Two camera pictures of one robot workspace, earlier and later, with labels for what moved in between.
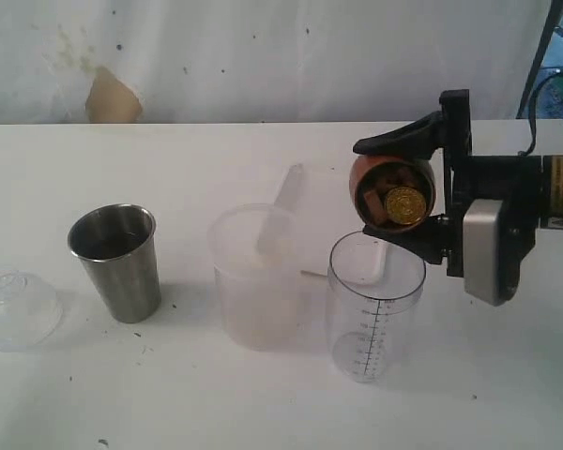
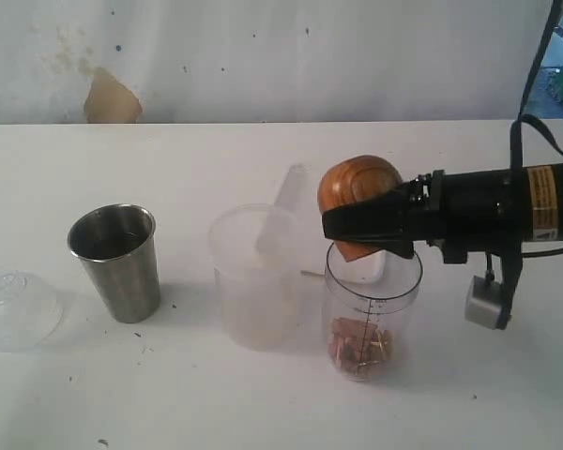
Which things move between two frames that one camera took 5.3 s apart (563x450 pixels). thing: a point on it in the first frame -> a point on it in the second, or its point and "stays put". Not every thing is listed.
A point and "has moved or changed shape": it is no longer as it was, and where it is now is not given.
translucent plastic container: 257,269 stays put
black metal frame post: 555,7 stays put
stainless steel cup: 116,244 stays put
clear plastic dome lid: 19,309 stays put
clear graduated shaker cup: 373,290 stays put
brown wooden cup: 392,193 has moved or changed shape
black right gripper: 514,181 -> 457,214
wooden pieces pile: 375,185 -> 356,344
